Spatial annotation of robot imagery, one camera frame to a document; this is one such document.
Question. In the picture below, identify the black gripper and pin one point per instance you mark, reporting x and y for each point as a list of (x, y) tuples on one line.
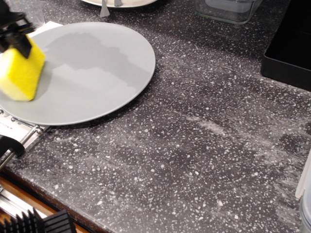
[(13, 29)]

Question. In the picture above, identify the yellow sponge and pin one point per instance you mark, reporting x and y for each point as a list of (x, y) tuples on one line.
[(19, 76)]

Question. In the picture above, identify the grey round plate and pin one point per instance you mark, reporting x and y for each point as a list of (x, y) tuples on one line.
[(91, 69)]

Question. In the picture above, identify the white plate with cutlery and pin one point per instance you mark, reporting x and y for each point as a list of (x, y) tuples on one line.
[(124, 3)]

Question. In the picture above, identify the black clamp with metal screw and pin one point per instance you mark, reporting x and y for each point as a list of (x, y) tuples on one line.
[(10, 147)]

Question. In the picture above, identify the black ribbed heat sink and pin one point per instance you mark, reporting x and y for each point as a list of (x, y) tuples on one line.
[(32, 222)]

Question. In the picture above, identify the clear glass container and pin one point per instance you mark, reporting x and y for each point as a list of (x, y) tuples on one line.
[(230, 11)]

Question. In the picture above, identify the black plastic tray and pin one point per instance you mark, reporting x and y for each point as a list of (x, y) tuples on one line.
[(288, 57)]

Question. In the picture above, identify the aluminium rail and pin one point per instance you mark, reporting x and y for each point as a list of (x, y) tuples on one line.
[(14, 206)]

